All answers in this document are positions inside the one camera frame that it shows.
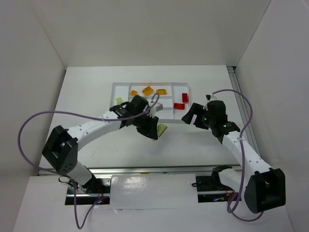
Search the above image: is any long light green lego brick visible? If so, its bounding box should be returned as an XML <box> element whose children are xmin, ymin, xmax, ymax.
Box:
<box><xmin>157</xmin><ymin>124</ymin><xmax>168</xmax><ymax>137</ymax></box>

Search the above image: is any yellow lego brick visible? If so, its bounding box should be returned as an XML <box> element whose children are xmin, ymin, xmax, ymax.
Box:
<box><xmin>130</xmin><ymin>90</ymin><xmax>138</xmax><ymax>96</ymax></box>

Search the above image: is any red green lego cluster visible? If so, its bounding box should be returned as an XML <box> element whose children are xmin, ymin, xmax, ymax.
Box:
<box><xmin>173</xmin><ymin>102</ymin><xmax>185</xmax><ymax>110</ymax></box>

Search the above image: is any orange yellow lego piece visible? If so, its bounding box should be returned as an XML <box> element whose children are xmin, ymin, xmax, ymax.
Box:
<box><xmin>142</xmin><ymin>86</ymin><xmax>154</xmax><ymax>96</ymax></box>

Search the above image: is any red yellow green lego stack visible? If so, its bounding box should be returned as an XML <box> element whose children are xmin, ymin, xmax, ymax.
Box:
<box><xmin>182</xmin><ymin>93</ymin><xmax>189</xmax><ymax>103</ymax></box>

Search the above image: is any light green square lego brick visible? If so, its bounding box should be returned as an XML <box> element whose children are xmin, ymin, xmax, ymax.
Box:
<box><xmin>116</xmin><ymin>97</ymin><xmax>123</xmax><ymax>105</ymax></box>

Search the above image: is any orange printed lego brick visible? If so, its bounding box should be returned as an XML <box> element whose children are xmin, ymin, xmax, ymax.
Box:
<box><xmin>156</xmin><ymin>88</ymin><xmax>168</xmax><ymax>95</ymax></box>

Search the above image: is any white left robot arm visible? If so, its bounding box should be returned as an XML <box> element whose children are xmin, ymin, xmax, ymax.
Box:
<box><xmin>42</xmin><ymin>93</ymin><xmax>163</xmax><ymax>193</ymax></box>

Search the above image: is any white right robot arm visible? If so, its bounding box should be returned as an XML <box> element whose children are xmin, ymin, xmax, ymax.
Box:
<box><xmin>182</xmin><ymin>100</ymin><xmax>286</xmax><ymax>214</ymax></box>

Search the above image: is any white divided sorting tray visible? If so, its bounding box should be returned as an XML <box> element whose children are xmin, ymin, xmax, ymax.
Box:
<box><xmin>108</xmin><ymin>82</ymin><xmax>193</xmax><ymax>124</ymax></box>

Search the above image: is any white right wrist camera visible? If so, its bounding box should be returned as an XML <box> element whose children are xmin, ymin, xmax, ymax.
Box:
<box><xmin>206</xmin><ymin>94</ymin><xmax>217</xmax><ymax>102</ymax></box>

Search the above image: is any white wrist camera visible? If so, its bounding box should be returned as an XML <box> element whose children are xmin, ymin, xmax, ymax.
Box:
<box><xmin>206</xmin><ymin>94</ymin><xmax>217</xmax><ymax>102</ymax></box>
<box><xmin>149</xmin><ymin>102</ymin><xmax>163</xmax><ymax>116</ymax></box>

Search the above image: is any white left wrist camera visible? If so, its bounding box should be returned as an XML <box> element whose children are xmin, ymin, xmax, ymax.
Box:
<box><xmin>149</xmin><ymin>102</ymin><xmax>163</xmax><ymax>116</ymax></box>

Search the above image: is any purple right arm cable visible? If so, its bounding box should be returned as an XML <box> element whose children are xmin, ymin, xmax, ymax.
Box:
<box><xmin>210</xmin><ymin>89</ymin><xmax>264</xmax><ymax>222</ymax></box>

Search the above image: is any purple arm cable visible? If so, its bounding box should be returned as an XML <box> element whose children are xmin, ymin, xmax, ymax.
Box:
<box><xmin>210</xmin><ymin>89</ymin><xmax>264</xmax><ymax>222</ymax></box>
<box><xmin>18</xmin><ymin>92</ymin><xmax>160</xmax><ymax>230</ymax></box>

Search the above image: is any aluminium rail right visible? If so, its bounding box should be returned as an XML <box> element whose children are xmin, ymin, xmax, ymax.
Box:
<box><xmin>226</xmin><ymin>66</ymin><xmax>261</xmax><ymax>156</ymax></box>

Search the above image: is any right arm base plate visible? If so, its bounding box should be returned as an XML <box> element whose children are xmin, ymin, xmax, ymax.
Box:
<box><xmin>191</xmin><ymin>176</ymin><xmax>235</xmax><ymax>203</ymax></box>

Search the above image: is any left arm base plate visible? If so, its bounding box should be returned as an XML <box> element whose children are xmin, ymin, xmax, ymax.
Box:
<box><xmin>58</xmin><ymin>175</ymin><xmax>112</xmax><ymax>205</ymax></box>

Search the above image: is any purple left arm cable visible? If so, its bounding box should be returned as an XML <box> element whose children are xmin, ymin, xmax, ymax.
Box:
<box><xmin>18</xmin><ymin>92</ymin><xmax>160</xmax><ymax>230</ymax></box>

